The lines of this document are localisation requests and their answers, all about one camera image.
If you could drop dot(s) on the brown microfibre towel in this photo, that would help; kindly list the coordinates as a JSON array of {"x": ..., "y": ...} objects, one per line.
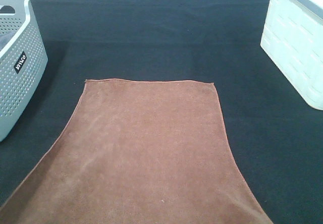
[{"x": 138, "y": 152}]

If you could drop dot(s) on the grey towel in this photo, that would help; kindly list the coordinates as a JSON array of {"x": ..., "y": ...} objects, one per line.
[{"x": 5, "y": 38}]

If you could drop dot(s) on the black table cloth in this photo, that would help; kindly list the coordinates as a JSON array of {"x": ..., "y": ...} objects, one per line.
[{"x": 274, "y": 135}]

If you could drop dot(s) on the grey perforated laundry basket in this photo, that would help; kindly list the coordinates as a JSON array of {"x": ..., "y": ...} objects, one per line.
[{"x": 23, "y": 61}]

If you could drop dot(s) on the white woven storage bin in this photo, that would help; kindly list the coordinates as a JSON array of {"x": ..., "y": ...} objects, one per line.
[{"x": 292, "y": 38}]

